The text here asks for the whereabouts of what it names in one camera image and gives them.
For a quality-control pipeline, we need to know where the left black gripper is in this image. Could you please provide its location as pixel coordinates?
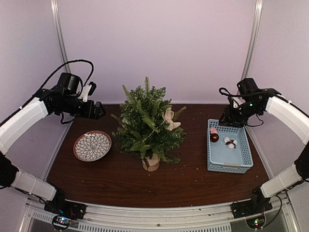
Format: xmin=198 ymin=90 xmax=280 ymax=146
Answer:
xmin=57 ymin=95 xmax=106 ymax=119

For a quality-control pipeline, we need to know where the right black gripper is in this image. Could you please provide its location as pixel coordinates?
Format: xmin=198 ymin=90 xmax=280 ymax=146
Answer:
xmin=219 ymin=100 xmax=261 ymax=128

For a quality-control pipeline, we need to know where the red bauble ornament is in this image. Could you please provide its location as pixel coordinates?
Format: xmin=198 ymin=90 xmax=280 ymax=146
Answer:
xmin=210 ymin=133 xmax=219 ymax=143

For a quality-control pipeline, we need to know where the small green christmas tree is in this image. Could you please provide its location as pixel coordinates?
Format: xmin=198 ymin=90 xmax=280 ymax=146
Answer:
xmin=112 ymin=77 xmax=186 ymax=171

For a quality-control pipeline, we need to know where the beige bow ornament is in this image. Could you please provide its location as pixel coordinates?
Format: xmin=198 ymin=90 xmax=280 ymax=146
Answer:
xmin=162 ymin=107 xmax=181 ymax=131

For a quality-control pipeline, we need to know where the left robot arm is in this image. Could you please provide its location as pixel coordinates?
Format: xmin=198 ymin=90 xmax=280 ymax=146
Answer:
xmin=0 ymin=72 xmax=106 ymax=215

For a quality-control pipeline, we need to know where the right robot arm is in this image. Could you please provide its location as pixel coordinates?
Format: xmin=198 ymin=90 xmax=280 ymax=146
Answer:
xmin=219 ymin=78 xmax=309 ymax=214

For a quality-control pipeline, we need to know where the pink ornament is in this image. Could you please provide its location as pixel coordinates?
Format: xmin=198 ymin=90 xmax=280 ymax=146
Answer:
xmin=210 ymin=127 xmax=218 ymax=134

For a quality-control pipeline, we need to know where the white cotton ornament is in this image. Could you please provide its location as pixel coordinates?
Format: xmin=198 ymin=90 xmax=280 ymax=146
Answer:
xmin=224 ymin=137 xmax=238 ymax=149

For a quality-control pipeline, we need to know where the patterned ceramic plate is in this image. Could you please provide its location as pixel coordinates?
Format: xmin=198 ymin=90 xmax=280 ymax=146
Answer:
xmin=73 ymin=130 xmax=112 ymax=162

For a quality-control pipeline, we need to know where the light blue plastic basket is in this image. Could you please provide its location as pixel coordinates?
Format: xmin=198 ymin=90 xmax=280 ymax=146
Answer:
xmin=207 ymin=119 xmax=253 ymax=174

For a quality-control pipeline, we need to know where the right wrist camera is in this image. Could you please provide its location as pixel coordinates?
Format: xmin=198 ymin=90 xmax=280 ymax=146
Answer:
xmin=231 ymin=97 xmax=242 ymax=108

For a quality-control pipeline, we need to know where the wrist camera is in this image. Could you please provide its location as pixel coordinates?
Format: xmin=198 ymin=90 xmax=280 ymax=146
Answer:
xmin=231 ymin=97 xmax=242 ymax=108
xmin=79 ymin=82 xmax=97 ymax=102

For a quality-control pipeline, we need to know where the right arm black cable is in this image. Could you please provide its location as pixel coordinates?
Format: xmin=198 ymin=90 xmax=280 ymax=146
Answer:
xmin=219 ymin=87 xmax=266 ymax=100

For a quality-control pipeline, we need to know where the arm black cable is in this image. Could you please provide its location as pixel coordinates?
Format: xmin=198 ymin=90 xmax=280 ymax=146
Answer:
xmin=219 ymin=87 xmax=266 ymax=100
xmin=36 ymin=60 xmax=94 ymax=97

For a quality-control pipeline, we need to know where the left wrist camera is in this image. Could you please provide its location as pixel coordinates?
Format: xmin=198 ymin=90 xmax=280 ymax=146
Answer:
xmin=79 ymin=82 xmax=97 ymax=102

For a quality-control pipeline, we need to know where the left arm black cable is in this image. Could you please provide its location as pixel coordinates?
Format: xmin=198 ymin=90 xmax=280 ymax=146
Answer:
xmin=36 ymin=60 xmax=94 ymax=97

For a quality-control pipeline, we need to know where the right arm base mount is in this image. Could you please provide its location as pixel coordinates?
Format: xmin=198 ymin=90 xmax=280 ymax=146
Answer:
xmin=231 ymin=187 xmax=273 ymax=218

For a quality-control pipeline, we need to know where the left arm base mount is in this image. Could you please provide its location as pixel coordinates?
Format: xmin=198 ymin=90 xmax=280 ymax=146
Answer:
xmin=44 ymin=189 xmax=86 ymax=220

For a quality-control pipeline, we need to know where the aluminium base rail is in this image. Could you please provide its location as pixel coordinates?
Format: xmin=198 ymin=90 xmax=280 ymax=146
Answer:
xmin=19 ymin=185 xmax=300 ymax=232

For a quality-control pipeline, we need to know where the right aluminium corner post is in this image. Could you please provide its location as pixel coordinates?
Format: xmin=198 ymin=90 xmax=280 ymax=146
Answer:
xmin=241 ymin=0 xmax=263 ymax=80

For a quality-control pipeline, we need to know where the aluminium corner post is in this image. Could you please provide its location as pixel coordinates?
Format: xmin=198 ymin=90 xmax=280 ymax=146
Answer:
xmin=50 ymin=0 xmax=69 ymax=63
xmin=241 ymin=0 xmax=263 ymax=80

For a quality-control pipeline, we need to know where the left aluminium corner post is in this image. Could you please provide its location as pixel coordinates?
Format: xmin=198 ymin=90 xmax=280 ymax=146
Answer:
xmin=50 ymin=0 xmax=69 ymax=63

